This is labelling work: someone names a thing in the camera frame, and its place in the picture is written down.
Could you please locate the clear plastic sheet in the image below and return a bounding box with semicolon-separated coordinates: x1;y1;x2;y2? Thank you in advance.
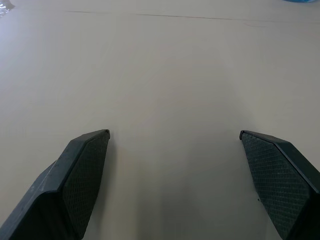
0;0;15;18

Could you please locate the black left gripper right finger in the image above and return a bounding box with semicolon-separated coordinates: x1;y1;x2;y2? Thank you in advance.
239;129;320;240

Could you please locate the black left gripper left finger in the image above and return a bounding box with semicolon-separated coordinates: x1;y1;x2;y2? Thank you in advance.
0;128;111;240

